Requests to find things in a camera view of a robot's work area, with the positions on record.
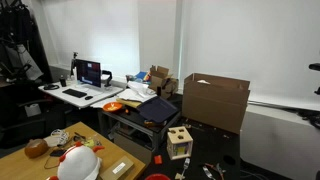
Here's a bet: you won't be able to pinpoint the orange bowl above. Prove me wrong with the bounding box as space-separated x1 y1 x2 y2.
101 101 124 114

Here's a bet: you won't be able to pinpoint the red bowl with white swirl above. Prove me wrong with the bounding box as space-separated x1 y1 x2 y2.
144 173 172 180

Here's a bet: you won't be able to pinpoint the small open cardboard box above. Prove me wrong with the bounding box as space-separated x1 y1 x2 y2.
148 65 180 100

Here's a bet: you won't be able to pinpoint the navy storage bin lid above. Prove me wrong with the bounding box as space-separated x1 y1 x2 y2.
136 95 179 124

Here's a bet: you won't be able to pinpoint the heap of white paper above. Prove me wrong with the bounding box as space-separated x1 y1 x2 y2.
115 80 158 104

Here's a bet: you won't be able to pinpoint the tan envelope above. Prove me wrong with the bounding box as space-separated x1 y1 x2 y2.
115 98 143 109

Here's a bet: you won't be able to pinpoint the black desk gadget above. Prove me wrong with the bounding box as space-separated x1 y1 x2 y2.
101 69 114 88

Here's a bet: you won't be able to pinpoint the large cardboard box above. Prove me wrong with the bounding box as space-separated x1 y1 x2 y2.
181 72 251 135

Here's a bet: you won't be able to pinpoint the white office desk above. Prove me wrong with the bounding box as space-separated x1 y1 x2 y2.
37 81 125 110

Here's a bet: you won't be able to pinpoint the wooden shape sorter cube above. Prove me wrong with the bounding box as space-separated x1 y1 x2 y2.
166 126 194 161

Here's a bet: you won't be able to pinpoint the grey storage box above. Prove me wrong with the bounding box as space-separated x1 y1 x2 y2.
113 131 154 167

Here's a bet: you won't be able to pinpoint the laptop computer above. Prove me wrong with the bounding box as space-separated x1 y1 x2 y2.
75 59 102 89

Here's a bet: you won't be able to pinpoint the black computer keyboard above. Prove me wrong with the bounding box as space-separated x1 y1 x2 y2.
62 88 88 99

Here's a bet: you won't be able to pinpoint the yellow green toy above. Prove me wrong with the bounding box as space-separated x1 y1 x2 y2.
81 134 102 150

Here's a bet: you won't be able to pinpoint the flat cardboard box with label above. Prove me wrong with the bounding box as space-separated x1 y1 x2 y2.
99 155 135 180

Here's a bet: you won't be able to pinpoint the black webcam stand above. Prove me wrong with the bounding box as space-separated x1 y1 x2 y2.
69 51 79 81

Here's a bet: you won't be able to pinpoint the black headphones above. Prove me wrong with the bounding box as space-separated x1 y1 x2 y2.
43 83 60 91

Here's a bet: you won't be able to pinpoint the white plush with red horns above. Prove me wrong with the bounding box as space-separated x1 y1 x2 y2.
46 141 106 180

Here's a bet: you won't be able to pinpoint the white patterned cloth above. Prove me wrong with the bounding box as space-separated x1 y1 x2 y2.
44 128 70 148

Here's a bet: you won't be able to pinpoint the black phone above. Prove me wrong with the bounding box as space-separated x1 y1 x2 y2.
49 148 68 158

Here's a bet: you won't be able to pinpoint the grey photo reflector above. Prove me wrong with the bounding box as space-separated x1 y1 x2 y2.
4 44 44 82

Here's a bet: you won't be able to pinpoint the brown ball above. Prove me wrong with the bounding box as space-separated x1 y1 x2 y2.
23 138 50 159

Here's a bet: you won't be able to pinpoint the black office chair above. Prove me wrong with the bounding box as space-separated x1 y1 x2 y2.
0 78 68 149

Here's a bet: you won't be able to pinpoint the light wooden table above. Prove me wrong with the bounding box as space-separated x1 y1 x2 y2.
0 121 147 180

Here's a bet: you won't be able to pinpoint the metal frame cart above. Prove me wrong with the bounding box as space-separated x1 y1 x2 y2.
97 106 183 153

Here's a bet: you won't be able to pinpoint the black cable bundle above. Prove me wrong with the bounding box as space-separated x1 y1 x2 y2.
296 109 320 130

